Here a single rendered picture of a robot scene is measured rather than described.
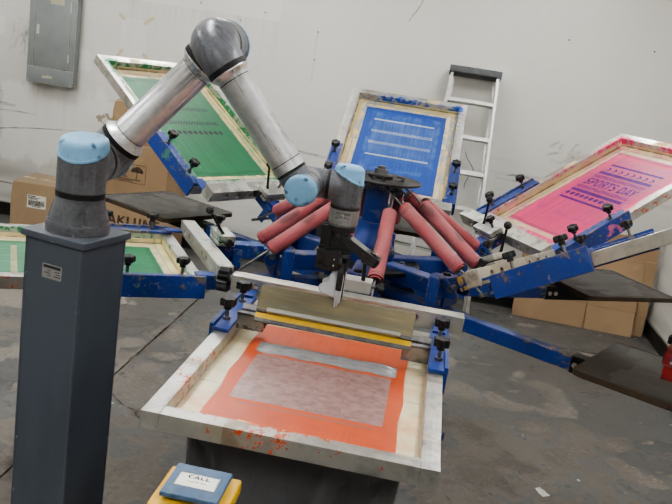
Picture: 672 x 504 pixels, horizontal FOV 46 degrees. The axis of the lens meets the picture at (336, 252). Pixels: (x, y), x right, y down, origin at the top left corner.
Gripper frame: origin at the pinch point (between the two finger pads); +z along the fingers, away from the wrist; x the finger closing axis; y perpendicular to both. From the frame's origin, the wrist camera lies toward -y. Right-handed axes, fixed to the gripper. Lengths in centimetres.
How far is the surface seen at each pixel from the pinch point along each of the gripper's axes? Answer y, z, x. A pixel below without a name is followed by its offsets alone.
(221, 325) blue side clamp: 27.8, 9.1, 9.4
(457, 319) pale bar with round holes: -32.2, 5.9, -22.3
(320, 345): 3.2, 13.7, -2.2
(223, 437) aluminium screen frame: 13, 13, 59
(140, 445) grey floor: 82, 109, -98
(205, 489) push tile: 10, 12, 78
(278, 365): 10.7, 13.7, 16.7
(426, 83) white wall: -2, -52, -413
